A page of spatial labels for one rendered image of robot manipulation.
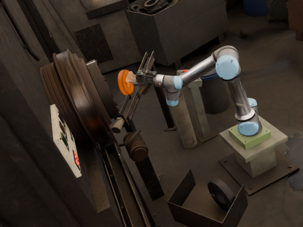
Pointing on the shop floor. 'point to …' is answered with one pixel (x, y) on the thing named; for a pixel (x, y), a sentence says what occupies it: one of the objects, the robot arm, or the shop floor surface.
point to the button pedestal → (199, 111)
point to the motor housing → (144, 164)
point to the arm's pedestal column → (258, 170)
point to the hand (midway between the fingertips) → (125, 79)
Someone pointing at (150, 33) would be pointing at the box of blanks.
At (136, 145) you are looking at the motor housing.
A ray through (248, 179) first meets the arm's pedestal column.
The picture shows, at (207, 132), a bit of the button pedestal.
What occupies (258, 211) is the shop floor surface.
